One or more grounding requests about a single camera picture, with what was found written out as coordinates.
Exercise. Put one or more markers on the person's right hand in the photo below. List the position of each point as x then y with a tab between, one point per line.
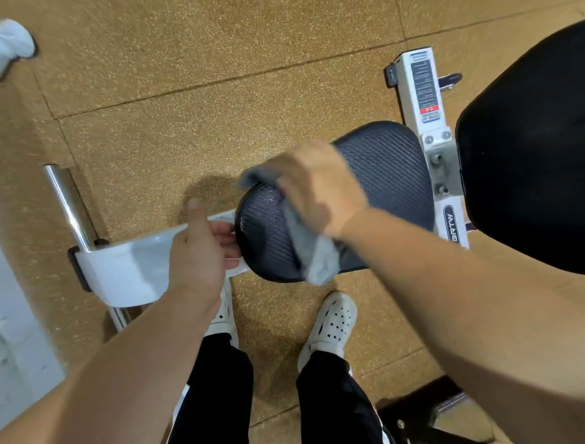
320	183

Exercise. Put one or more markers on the person's left hand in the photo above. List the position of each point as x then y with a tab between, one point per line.
201	256

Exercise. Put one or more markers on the grey cleaning cloth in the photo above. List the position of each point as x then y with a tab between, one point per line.
315	251

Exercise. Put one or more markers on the white exercise machine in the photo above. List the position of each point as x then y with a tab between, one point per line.
128	270

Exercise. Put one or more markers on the black adjustable weight bench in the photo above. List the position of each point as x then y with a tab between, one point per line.
411	411

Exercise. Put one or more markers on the person's left forearm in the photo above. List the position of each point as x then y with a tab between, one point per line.
114	379

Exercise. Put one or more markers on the person's right forearm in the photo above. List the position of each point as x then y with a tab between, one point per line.
480	311

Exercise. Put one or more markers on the white perforated left shoe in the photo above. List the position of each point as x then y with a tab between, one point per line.
225	315

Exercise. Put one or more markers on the white perforated shoe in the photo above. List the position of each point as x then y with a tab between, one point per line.
225	315
329	325

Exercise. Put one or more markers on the black trousers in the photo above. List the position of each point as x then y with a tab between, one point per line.
215	393

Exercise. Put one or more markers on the white perforated right shoe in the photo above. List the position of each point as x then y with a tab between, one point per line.
329	325

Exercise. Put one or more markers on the white crumpled cloth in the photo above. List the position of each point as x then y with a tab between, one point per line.
13	41

